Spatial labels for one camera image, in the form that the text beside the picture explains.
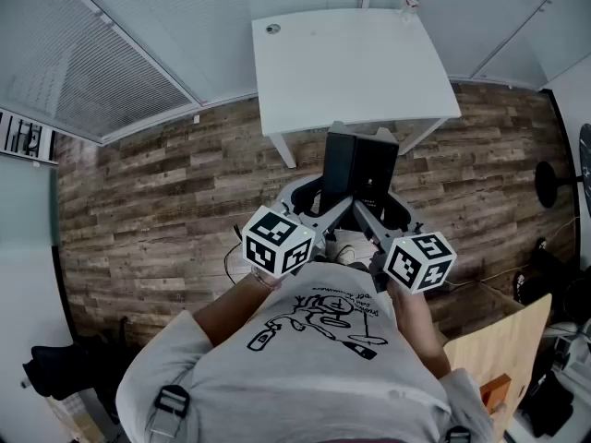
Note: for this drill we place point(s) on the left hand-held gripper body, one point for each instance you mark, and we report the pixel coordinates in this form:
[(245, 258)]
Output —
[(277, 243)]

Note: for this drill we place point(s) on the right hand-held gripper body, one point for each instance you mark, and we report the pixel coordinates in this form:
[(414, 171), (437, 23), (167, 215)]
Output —
[(415, 266)]

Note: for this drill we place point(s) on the black box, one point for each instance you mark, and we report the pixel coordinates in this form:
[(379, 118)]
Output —
[(339, 169)]

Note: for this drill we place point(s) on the person's right forearm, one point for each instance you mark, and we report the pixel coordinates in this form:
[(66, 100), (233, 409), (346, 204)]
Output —
[(415, 330)]

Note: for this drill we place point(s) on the person's left forearm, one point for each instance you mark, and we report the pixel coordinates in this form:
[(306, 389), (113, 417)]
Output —
[(231, 307)]

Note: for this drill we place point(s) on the white table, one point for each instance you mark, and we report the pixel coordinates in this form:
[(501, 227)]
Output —
[(346, 67)]

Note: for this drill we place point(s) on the white shoe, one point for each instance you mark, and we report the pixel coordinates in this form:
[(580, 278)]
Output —
[(346, 253)]

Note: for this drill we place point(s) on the light wooden table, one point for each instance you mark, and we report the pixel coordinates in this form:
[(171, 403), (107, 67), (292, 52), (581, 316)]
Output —
[(498, 344)]

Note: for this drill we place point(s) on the clear plastic water bottle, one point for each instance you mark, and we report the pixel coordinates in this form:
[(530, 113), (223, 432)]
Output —
[(410, 5)]

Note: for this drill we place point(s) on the grey printed t-shirt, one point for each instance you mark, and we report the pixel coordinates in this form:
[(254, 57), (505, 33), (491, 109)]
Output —
[(300, 386)]

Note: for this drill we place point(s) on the orange wooden block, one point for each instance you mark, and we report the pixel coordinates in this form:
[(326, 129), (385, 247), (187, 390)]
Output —
[(496, 390)]

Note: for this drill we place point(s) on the round black marble table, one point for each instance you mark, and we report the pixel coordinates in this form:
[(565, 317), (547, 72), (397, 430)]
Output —
[(547, 185)]

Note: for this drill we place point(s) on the black office chair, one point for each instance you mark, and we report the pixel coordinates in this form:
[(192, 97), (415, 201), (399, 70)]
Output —
[(60, 367)]

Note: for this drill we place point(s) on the black white wall sign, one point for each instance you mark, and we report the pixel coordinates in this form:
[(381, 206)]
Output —
[(23, 136)]

